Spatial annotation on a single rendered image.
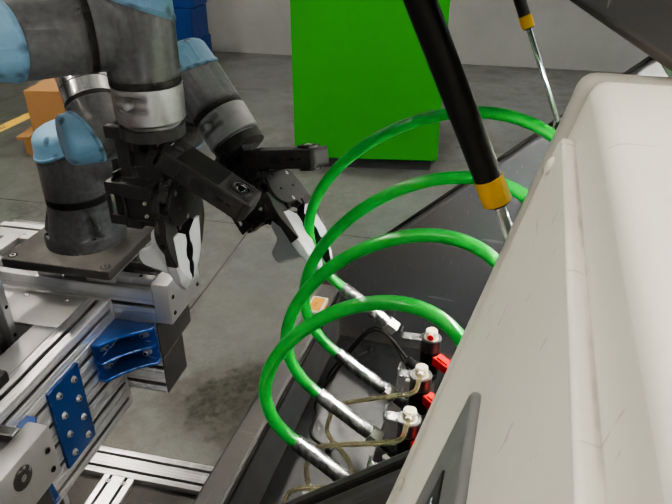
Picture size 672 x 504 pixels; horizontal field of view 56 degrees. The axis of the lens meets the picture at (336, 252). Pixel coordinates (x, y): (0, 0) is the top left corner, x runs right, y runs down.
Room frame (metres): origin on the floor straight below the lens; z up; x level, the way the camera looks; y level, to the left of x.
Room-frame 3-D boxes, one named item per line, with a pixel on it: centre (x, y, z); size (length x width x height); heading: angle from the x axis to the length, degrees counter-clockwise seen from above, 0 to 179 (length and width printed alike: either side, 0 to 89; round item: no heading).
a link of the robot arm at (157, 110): (0.67, 0.20, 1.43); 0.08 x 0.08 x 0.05
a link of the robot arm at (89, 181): (1.10, 0.48, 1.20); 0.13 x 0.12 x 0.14; 123
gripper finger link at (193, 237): (0.69, 0.20, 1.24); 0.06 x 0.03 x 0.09; 73
